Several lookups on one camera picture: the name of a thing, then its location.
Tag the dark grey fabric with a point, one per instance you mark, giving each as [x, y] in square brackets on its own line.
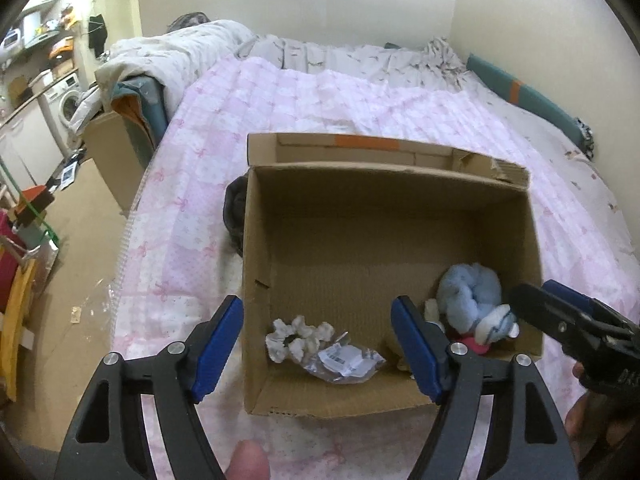
[25, 462]

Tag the person's left hand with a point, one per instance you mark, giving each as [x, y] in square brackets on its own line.
[247, 462]

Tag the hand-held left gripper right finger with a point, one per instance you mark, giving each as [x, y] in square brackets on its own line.
[415, 345]

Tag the dark hanging garment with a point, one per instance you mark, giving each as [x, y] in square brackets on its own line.
[97, 30]

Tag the white and blue plush toy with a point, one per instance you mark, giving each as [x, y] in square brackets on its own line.
[497, 325]

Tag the clear plastic wrap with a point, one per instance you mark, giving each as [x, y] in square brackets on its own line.
[100, 305]

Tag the yellow wooden frame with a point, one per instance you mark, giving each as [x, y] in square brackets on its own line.
[17, 320]

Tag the pink rubber duck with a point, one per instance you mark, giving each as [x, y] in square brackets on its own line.
[472, 344]

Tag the white rumpled duvet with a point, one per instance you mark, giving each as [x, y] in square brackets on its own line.
[200, 45]

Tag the dark grey cloth bundle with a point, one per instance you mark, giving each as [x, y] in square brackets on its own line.
[234, 210]

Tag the person's right hand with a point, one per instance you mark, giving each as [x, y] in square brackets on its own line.
[582, 412]

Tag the printed paper sheet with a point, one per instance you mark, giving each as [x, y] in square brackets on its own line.
[68, 174]

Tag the clear plastic bag white label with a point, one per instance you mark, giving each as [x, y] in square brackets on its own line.
[345, 362]

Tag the red and brown box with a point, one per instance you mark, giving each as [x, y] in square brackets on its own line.
[35, 200]

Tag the teal and orange cloth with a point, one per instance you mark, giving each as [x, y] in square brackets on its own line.
[142, 105]

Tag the tall cardboard box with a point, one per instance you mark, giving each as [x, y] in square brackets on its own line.
[112, 155]

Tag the small white soft toy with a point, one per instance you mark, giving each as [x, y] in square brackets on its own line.
[434, 315]

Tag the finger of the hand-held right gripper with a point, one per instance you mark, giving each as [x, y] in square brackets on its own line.
[547, 312]
[575, 300]

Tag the white cabinet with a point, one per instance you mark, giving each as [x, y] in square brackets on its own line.
[22, 135]

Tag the teal padded board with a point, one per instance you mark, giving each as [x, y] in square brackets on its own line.
[525, 92]

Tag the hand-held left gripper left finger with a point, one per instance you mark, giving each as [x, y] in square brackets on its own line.
[217, 345]

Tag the light blue plush toy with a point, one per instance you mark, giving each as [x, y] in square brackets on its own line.
[465, 295]

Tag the white washing machine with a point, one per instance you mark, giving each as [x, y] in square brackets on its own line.
[65, 102]

